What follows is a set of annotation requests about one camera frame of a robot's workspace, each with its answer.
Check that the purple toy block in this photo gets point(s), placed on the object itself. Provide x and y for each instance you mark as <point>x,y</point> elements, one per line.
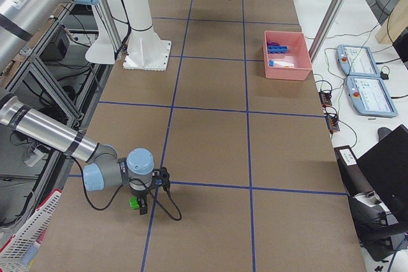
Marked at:
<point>272,44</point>

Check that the upper teach pendant tablet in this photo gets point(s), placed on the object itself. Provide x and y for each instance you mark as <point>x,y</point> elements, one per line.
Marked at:
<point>357,60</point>

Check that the white perforated basket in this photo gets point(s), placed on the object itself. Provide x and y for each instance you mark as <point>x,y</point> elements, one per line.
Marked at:
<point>19,251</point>

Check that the pink plastic box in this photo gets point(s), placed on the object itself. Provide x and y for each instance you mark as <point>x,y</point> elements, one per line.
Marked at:
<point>295,65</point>

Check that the aluminium frame post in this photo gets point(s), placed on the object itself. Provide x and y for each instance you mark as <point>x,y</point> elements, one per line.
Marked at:
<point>324,28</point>

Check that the lower teach pendant tablet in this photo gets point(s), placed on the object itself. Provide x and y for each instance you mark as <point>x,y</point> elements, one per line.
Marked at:
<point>369,97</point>

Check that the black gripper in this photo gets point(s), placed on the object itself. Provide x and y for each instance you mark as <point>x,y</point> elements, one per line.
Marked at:
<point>139,195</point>

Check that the black office chair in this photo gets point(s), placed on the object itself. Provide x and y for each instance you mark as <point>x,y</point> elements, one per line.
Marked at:
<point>376,186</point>

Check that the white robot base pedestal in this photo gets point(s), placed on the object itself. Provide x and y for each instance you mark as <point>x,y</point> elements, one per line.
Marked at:
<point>145,50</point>

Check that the teach pendant tablet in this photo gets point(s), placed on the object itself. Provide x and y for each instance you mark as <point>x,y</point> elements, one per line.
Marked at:
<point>369,97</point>
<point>357,60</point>

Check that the long blue toy block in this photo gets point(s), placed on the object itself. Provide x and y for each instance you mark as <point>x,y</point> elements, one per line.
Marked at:
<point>277,49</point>

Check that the green toy block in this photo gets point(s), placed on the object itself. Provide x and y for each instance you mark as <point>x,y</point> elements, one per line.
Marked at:
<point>133,203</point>

